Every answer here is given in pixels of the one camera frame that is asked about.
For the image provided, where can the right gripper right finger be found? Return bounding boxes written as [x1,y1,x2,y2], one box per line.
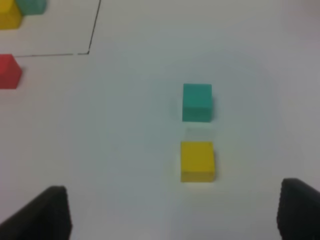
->
[276,178,320,240]

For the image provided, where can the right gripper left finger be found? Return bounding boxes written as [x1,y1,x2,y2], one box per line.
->
[0,186,73,240]

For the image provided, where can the red block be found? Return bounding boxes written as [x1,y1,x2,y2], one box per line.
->
[0,54,22,90]

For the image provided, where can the yellow template block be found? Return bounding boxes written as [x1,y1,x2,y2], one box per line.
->
[0,0,23,30]

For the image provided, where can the green template block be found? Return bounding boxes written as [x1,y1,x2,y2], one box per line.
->
[16,0,47,16]

